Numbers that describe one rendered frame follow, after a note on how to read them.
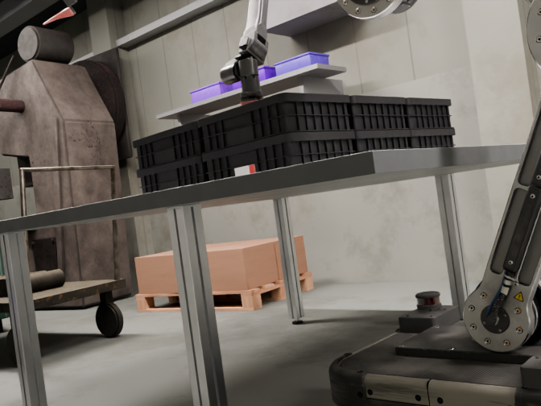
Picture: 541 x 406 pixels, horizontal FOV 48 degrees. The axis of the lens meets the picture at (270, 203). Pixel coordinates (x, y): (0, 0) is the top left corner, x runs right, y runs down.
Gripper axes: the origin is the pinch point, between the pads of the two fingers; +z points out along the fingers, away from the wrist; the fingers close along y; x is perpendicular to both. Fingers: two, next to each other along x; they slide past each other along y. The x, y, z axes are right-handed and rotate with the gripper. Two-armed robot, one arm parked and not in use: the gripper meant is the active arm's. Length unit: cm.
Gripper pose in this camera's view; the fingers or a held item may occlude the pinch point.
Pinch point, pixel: (255, 125)
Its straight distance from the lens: 185.9
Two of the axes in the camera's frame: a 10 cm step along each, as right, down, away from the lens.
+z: 1.2, 9.9, 0.0
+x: 9.9, -1.2, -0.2
